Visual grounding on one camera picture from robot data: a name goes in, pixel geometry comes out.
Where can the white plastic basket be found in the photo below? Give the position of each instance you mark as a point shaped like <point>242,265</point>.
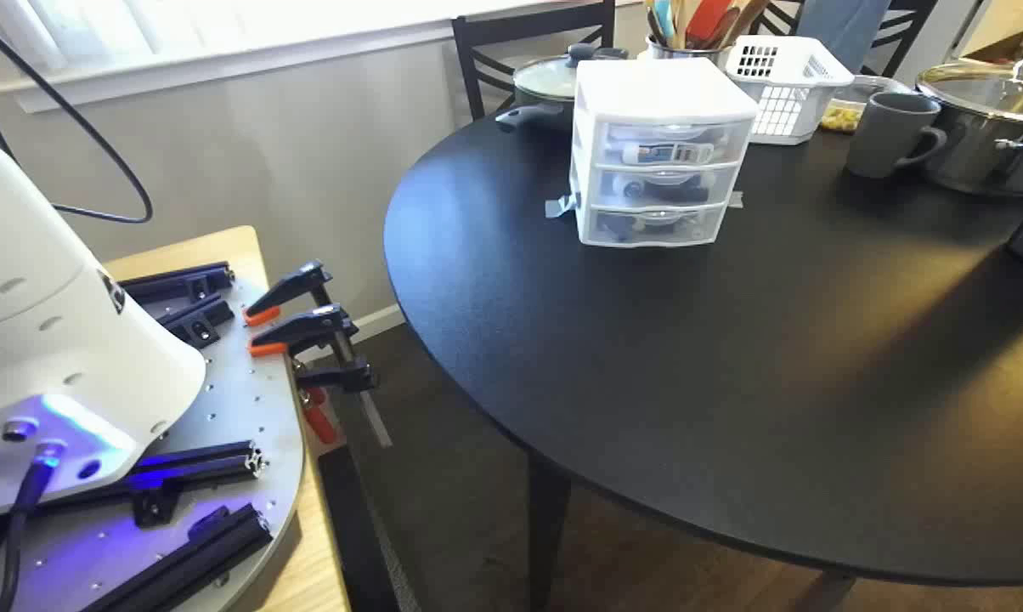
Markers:
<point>789,80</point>

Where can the black bar clamp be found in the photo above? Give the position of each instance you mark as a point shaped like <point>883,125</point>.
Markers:
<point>321,352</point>
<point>308,281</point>

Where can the grey ceramic mug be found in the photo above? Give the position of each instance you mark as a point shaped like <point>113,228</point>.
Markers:
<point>896,131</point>

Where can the clear bottom drawer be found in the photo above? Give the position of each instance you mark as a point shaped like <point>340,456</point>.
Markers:
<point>651,225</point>

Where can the white plastic drawer cabinet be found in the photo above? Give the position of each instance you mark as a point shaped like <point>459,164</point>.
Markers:
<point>645,92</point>

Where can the clear middle drawer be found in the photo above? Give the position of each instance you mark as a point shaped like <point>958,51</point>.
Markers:
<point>656,187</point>

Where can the clear top drawer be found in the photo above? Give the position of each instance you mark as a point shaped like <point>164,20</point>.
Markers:
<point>683,140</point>

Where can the upper black bar clamp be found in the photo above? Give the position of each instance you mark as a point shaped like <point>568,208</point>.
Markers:
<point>308,281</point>

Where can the utensil bunch in holder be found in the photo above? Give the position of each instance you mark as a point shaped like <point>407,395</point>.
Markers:
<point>699,24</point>

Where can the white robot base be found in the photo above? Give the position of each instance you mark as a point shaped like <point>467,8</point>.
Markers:
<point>85,375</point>

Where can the lower black bar clamp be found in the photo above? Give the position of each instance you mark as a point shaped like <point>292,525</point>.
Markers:
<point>321,352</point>

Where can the wooden side table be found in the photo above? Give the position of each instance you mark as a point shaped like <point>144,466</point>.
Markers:
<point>254,399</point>

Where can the steel cooking pot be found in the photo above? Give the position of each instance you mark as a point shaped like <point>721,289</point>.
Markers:
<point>983,133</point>

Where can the clear drawer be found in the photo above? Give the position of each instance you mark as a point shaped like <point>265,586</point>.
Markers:
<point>683,140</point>
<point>651,225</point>
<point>656,187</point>

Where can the black round table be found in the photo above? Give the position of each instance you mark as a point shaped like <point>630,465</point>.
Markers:
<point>835,381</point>

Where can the black wooden chair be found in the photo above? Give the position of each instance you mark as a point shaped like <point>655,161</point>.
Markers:
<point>481,35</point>

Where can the grey round mounting plate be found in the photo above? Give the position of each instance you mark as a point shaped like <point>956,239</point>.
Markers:
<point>128,544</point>

